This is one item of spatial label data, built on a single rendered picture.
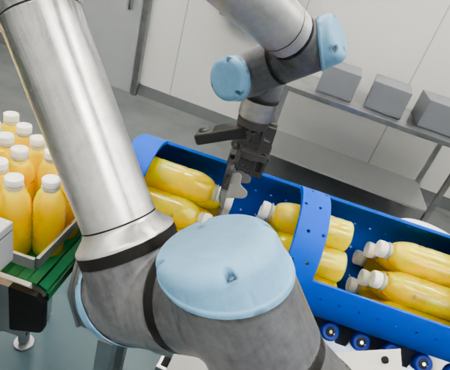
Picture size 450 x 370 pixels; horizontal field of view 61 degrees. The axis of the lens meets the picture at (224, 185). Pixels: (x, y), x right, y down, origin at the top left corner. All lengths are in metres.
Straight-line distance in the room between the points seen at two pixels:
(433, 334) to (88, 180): 0.77
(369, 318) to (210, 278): 0.64
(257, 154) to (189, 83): 3.63
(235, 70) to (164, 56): 3.84
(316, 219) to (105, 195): 0.53
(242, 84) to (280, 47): 0.10
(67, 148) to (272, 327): 0.26
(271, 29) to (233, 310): 0.36
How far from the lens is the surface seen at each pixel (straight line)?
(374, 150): 4.29
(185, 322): 0.36
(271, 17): 0.53
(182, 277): 0.33
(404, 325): 0.94
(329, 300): 0.88
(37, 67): 0.43
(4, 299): 1.05
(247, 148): 0.83
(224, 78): 0.66
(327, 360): 0.42
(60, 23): 0.44
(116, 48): 4.69
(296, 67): 0.62
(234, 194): 0.86
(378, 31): 4.04
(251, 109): 0.78
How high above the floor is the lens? 1.63
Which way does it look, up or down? 30 degrees down
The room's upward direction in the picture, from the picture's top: 17 degrees clockwise
